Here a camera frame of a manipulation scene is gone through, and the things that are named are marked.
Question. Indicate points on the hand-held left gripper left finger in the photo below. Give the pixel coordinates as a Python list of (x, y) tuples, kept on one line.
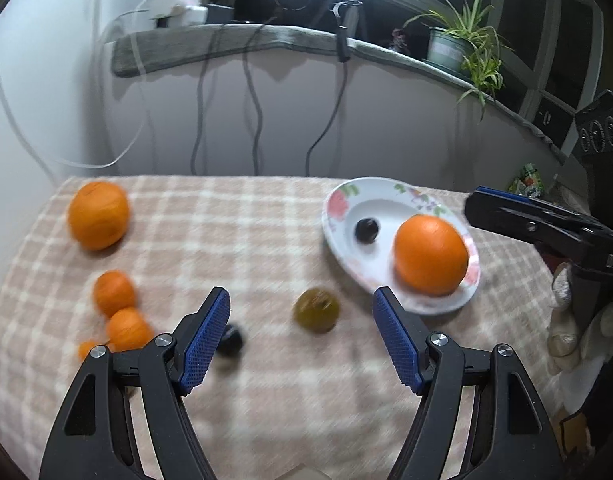
[(206, 342)]

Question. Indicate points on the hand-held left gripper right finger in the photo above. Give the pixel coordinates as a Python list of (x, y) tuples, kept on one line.
[(399, 345)]

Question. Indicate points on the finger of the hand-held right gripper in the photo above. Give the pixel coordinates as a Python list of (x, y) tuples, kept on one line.
[(521, 220)]

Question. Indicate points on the dark plum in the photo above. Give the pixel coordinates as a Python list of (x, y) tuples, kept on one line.
[(367, 230), (232, 342)]

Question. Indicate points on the small tangerine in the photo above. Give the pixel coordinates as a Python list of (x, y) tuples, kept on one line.
[(114, 292), (88, 350), (128, 329)]

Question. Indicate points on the brownish green kiwi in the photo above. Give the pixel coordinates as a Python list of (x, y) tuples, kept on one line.
[(316, 310)]

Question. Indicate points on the large smooth orange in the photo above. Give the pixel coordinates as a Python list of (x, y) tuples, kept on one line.
[(430, 255)]

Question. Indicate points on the white floral plate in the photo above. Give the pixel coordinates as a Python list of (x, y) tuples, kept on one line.
[(351, 210)]

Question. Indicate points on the large spotted orange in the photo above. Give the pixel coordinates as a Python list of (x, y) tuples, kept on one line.
[(99, 216)]

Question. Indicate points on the person's right hand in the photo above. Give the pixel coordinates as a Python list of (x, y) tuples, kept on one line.
[(566, 330)]

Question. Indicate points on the green snack packet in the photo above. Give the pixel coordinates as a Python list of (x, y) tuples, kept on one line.
[(528, 180)]

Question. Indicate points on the pink checked cloth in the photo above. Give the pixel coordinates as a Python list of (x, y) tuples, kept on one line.
[(266, 240)]

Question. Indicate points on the potted spider plant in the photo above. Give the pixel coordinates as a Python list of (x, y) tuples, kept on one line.
[(454, 45)]

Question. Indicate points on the black lamp clamp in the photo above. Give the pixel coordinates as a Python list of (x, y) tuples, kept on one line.
[(347, 15)]

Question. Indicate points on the grey folded cloth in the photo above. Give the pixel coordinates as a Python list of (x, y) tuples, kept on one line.
[(286, 37)]

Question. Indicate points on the small black box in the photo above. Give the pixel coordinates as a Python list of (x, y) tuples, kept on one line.
[(220, 14)]

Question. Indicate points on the white power adapter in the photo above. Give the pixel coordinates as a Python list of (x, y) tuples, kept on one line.
[(179, 7)]

